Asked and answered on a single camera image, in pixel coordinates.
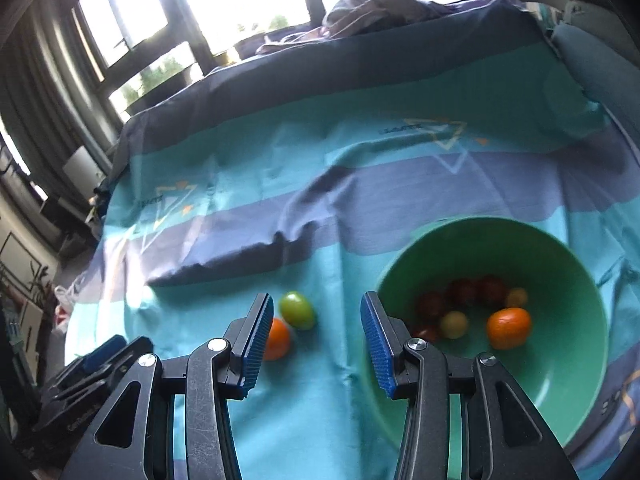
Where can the green cherry tomato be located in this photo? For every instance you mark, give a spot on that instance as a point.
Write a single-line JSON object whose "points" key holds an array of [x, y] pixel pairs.
{"points": [[297, 310]]}

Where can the grey cushion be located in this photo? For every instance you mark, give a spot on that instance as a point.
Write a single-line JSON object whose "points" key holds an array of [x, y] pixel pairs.
{"points": [[595, 65]]}

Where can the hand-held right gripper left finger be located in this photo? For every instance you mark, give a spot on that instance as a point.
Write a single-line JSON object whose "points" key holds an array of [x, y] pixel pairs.
{"points": [[257, 345]]}

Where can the brown kiwi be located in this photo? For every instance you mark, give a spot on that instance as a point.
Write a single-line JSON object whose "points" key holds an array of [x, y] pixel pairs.
{"points": [[454, 324], [517, 297]]}

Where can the crumpled pale cloth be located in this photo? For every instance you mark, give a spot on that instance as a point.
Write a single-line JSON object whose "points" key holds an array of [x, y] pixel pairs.
{"points": [[370, 2]]}

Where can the red cherry tomato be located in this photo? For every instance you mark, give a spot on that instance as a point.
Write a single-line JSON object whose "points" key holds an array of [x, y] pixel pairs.
{"points": [[432, 302], [425, 332], [492, 287], [462, 291]]}

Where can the teal purple printed bedsheet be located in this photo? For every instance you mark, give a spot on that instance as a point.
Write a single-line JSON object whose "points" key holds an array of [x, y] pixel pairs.
{"points": [[350, 135]]}

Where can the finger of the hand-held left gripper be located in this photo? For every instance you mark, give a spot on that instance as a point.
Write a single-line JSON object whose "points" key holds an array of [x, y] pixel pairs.
{"points": [[115, 365], [105, 350]]}

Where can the white appliance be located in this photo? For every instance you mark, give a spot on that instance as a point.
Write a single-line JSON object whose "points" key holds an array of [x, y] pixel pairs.
{"points": [[80, 170]]}

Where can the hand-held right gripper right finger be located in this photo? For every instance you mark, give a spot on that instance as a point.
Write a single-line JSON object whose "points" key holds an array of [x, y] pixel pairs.
{"points": [[377, 345]]}

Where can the white plastic bag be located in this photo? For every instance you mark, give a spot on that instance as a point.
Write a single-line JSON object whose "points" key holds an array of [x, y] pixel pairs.
{"points": [[65, 305]]}

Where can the green plastic bowl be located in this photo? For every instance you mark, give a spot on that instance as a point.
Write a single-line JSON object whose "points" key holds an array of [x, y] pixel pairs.
{"points": [[500, 250]]}

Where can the large dark orange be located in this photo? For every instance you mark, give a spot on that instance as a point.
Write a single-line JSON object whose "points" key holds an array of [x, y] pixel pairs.
{"points": [[509, 328]]}

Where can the small bright orange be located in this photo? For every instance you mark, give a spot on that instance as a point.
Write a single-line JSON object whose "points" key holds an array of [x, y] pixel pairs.
{"points": [[279, 339]]}

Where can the window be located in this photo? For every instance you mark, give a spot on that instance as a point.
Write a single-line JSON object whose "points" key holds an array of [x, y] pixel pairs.
{"points": [[225, 0]]}

